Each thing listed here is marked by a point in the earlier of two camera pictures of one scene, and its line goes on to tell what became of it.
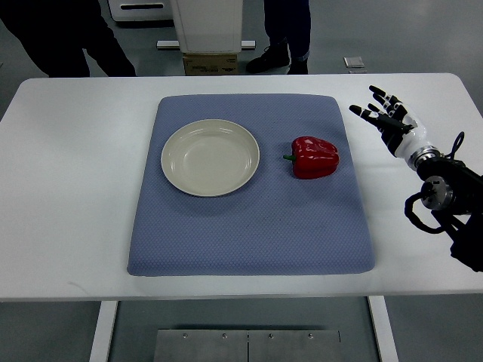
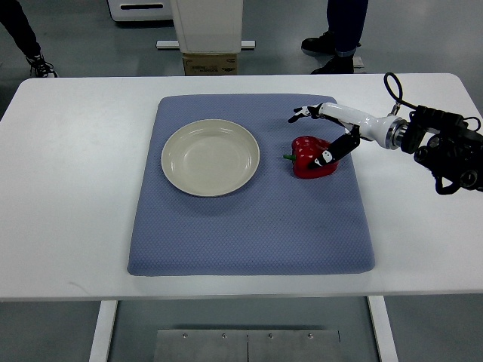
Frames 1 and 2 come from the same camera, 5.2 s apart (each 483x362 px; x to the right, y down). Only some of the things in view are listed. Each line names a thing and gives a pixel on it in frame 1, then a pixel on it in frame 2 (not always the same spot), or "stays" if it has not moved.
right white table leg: (383, 329) stays
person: (287, 22) → (346, 19)
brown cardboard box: (210, 63) stays
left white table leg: (104, 325) stays
